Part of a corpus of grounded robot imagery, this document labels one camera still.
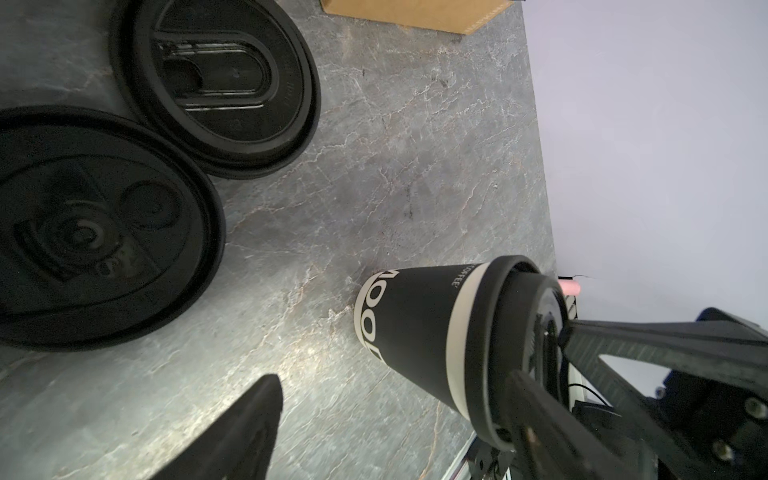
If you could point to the cardboard box of napkins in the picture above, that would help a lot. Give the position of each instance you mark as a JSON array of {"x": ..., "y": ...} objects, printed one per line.
[{"x": 453, "y": 16}]

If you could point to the black paper coffee cup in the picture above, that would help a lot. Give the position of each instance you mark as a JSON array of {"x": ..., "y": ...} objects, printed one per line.
[{"x": 457, "y": 332}]

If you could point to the stack of black lids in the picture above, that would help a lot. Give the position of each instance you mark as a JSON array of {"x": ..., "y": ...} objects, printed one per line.
[{"x": 108, "y": 231}]

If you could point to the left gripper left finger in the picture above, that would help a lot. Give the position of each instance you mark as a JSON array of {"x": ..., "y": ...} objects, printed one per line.
[{"x": 238, "y": 444}]

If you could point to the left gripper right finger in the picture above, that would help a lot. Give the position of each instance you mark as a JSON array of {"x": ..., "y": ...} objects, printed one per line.
[{"x": 695, "y": 391}]

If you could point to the black cup lid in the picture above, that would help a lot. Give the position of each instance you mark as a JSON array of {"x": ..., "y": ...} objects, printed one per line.
[{"x": 233, "y": 84}]

